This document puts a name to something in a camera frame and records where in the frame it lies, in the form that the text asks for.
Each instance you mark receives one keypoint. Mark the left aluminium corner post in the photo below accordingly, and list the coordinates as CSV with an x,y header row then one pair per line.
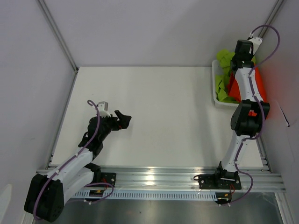
x,y
56,32

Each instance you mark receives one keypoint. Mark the white plastic basket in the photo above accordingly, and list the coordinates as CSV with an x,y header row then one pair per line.
x,y
217,70

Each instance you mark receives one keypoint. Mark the green shorts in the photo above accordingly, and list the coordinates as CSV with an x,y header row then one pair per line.
x,y
227,87

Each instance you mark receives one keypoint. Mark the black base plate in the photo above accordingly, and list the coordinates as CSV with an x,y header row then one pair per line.
x,y
213,181
105,177

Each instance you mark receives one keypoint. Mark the white slotted cable duct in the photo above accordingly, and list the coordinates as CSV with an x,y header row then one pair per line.
x,y
147,195

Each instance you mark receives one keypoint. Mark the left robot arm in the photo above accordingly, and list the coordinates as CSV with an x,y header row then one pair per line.
x,y
48,194

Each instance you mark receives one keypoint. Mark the aluminium corner post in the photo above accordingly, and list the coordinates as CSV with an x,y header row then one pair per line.
x,y
270,18
56,32

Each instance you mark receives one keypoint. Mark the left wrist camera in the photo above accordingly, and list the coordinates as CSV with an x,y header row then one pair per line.
x,y
103,109

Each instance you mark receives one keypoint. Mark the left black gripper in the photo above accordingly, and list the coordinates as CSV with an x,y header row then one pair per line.
x,y
123,125

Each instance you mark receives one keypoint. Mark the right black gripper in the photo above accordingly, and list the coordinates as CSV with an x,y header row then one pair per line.
x,y
251,54

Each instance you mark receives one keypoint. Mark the aluminium front rail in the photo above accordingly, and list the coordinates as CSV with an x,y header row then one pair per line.
x,y
181,179

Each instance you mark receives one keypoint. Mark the orange shorts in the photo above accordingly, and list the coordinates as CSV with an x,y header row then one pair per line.
x,y
250,84

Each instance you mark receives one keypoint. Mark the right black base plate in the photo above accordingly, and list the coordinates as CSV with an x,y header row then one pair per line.
x,y
213,181

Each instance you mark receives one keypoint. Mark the right aluminium corner post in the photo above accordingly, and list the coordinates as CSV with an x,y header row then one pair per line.
x,y
270,18

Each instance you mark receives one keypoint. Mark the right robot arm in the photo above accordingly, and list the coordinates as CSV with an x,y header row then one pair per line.
x,y
250,115

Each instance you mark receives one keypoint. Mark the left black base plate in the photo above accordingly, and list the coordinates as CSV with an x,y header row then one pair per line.
x,y
105,177

